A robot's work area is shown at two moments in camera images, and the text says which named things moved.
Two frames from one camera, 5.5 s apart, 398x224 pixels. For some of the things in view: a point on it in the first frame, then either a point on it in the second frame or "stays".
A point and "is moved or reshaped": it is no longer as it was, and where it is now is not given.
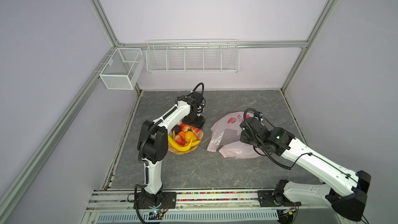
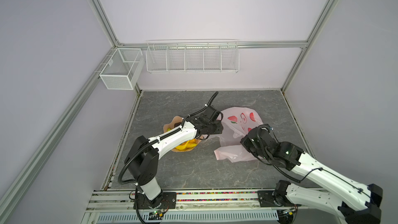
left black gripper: [199, 124] -> [219, 127]
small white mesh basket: [123, 68] stays
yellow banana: [181, 148] stays
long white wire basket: [193, 55] stays
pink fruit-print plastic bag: [224, 137] is moved or reshaped
